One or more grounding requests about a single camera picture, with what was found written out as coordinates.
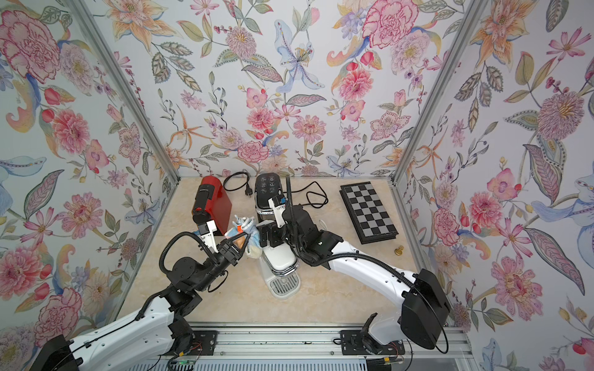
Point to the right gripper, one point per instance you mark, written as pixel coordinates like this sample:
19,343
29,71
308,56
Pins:
274,232

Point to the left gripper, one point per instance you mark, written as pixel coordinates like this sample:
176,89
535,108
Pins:
230,252

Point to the blue striped cloth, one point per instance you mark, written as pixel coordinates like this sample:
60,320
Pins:
250,239

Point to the white coffee machine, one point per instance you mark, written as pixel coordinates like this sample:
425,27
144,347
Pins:
278,267

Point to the black coffee machine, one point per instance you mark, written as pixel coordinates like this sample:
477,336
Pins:
267,186

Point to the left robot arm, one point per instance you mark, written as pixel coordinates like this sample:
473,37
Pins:
159,326

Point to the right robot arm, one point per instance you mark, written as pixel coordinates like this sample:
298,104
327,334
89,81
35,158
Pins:
422,307

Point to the red coffee machine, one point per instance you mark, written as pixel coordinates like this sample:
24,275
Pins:
212,203

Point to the black white chessboard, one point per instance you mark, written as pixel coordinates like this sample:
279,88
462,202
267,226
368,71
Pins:
368,214

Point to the gold chess pawn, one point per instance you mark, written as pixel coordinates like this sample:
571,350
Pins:
398,251

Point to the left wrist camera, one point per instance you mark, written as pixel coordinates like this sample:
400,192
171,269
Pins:
206,233

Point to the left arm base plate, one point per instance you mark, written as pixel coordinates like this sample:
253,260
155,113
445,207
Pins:
203,344

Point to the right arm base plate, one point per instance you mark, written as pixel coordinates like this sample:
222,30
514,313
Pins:
355,343

